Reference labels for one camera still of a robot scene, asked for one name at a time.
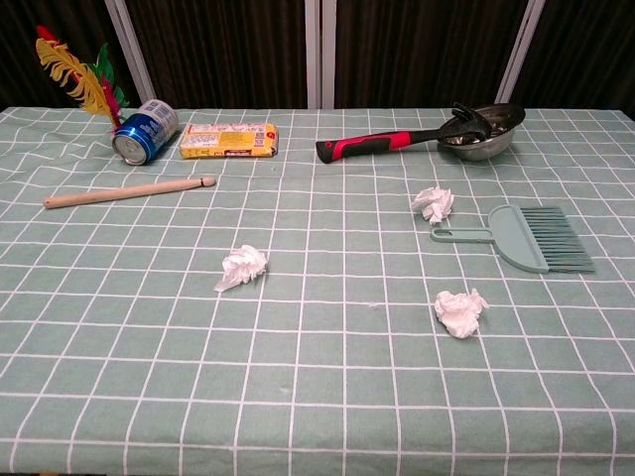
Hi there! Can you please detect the white paper ball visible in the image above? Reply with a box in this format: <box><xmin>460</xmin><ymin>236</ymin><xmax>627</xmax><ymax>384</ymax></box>
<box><xmin>213</xmin><ymin>244</ymin><xmax>271</xmax><ymax>294</ymax></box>
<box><xmin>411</xmin><ymin>185</ymin><xmax>455</xmax><ymax>225</ymax></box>
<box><xmin>434</xmin><ymin>288</ymin><xmax>490</xmax><ymax>340</ymax></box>

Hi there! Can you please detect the teal hand brush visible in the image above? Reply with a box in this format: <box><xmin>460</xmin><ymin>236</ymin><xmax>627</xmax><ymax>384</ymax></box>
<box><xmin>429</xmin><ymin>204</ymin><xmax>595</xmax><ymax>276</ymax></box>

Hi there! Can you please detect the red black claw hammer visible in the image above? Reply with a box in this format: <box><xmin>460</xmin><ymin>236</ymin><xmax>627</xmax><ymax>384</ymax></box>
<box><xmin>316</xmin><ymin>101</ymin><xmax>496</xmax><ymax>165</ymax></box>

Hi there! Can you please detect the yellow snack packet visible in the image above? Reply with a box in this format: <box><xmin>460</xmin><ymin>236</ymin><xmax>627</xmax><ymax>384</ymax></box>
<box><xmin>178</xmin><ymin>122</ymin><xmax>280</xmax><ymax>161</ymax></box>

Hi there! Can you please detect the green white checked tablecloth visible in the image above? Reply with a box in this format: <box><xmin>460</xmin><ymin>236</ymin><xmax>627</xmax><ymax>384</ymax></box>
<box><xmin>0</xmin><ymin>106</ymin><xmax>635</xmax><ymax>476</ymax></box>

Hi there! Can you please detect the wooden stick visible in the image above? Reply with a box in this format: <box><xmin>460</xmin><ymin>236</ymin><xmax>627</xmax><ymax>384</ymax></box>
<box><xmin>43</xmin><ymin>177</ymin><xmax>217</xmax><ymax>210</ymax></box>

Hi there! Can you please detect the stainless steel bowl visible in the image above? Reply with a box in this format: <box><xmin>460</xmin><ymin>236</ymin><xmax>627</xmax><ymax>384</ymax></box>
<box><xmin>436</xmin><ymin>102</ymin><xmax>527</xmax><ymax>163</ymax></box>

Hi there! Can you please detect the blue drink can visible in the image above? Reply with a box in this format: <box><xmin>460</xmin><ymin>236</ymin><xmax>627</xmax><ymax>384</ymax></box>
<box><xmin>111</xmin><ymin>98</ymin><xmax>180</xmax><ymax>167</ymax></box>

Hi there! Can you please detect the colourful feather shuttlecock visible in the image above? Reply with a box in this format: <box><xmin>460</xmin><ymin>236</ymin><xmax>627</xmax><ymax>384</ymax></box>
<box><xmin>34</xmin><ymin>24</ymin><xmax>131</xmax><ymax>138</ymax></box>

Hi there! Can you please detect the dark partition screen white frame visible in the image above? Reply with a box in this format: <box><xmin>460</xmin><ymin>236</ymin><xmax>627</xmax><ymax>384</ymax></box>
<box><xmin>320</xmin><ymin>0</ymin><xmax>545</xmax><ymax>110</ymax></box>
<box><xmin>118</xmin><ymin>0</ymin><xmax>321</xmax><ymax>110</ymax></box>
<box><xmin>0</xmin><ymin>0</ymin><xmax>155</xmax><ymax>110</ymax></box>
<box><xmin>515</xmin><ymin>0</ymin><xmax>635</xmax><ymax>121</ymax></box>

